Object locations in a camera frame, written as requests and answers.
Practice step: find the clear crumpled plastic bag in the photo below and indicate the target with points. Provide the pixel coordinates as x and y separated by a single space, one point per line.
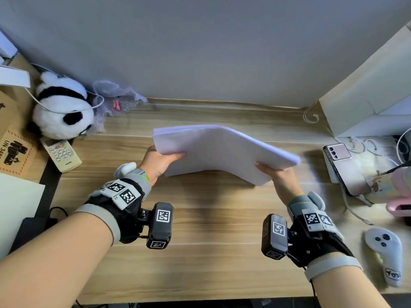
123 94

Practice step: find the white handheld controller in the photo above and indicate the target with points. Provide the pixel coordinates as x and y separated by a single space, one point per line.
387 253

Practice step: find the person's left forearm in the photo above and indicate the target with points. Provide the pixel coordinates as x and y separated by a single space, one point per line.
51 269

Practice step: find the person's right thumb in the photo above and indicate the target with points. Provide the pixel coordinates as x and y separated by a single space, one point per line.
266 168

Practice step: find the flat white box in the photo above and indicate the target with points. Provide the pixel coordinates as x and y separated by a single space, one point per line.
12 76

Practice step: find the stack of white paper sheets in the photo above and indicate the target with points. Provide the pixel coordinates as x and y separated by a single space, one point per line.
218 150

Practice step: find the brown cardboard box orange label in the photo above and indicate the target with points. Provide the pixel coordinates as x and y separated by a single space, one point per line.
16 137

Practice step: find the black power adapter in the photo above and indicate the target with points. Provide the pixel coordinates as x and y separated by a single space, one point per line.
32 226

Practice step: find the person's left thumb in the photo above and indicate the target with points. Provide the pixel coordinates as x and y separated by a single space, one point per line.
175 156

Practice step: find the person's right forearm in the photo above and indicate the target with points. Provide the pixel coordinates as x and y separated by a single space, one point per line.
346 290

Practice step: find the black grey marker wrist brace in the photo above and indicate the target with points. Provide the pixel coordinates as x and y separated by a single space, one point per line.
321 240
118 205

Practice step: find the large white cardboard box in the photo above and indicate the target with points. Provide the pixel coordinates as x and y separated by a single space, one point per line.
362 89

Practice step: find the white paper sheet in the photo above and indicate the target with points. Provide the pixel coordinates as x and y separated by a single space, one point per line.
17 211

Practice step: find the person's left hand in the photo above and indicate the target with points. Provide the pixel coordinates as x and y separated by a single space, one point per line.
154 166

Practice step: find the beige remote control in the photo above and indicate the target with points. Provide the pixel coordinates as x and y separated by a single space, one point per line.
61 154

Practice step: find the cartoon print pastel case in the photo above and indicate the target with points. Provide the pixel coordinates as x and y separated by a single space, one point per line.
383 187

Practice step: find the small pink item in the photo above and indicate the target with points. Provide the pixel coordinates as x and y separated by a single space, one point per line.
116 105

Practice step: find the panda plush toy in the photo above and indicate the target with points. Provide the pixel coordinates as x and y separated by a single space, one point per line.
61 109

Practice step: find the pink plastic device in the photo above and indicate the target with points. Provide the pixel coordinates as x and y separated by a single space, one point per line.
401 195

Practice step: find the person's right hand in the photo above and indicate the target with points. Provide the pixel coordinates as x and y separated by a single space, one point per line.
285 182

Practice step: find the pink smartphone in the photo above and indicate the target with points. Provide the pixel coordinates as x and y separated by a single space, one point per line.
348 169

